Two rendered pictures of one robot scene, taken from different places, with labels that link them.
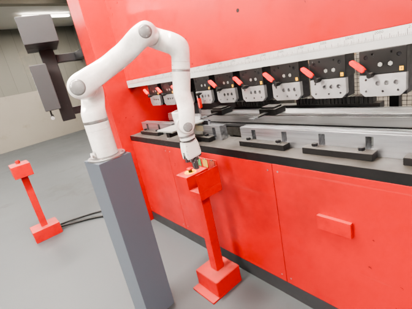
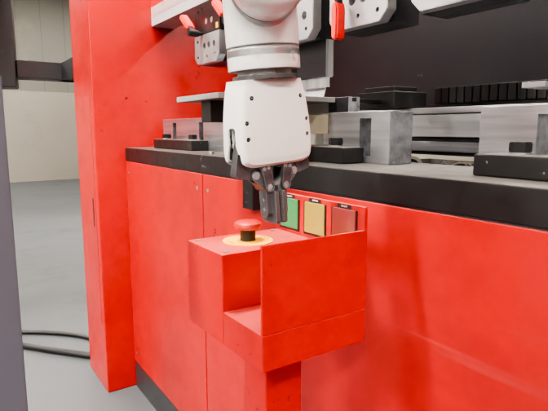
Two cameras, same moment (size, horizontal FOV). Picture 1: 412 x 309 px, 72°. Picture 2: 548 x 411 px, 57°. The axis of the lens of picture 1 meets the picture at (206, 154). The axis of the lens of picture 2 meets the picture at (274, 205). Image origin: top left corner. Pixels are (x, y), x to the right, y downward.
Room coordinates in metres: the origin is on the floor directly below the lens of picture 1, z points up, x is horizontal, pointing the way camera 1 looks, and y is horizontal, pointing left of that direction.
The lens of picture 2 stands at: (0.86, 0.03, 0.94)
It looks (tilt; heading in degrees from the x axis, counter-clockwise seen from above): 9 degrees down; 3
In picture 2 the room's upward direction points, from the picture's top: straight up
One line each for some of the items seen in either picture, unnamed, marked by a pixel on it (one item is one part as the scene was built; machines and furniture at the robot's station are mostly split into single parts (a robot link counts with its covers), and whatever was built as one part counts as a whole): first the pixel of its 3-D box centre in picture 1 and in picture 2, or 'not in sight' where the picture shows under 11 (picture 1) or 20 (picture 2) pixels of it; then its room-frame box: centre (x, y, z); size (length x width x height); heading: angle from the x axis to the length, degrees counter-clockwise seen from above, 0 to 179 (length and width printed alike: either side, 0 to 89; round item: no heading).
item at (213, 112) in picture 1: (214, 112); (369, 97); (2.06, -0.12, 1.01); 0.26 x 0.12 x 0.05; 127
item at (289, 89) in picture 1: (290, 80); not in sight; (1.35, -0.46, 1.20); 0.15 x 0.09 x 0.17; 37
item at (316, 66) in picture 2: (195, 109); (314, 65); (1.97, 0.01, 1.07); 0.10 x 0.02 x 0.10; 37
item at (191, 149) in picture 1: (190, 147); (267, 117); (1.46, 0.07, 0.95); 0.10 x 0.07 x 0.11; 127
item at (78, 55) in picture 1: (73, 54); not in sight; (2.83, 1.01, 1.66); 0.40 x 0.24 x 0.07; 37
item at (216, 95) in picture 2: (180, 125); (255, 99); (1.88, 0.13, 1.00); 0.26 x 0.18 x 0.01; 127
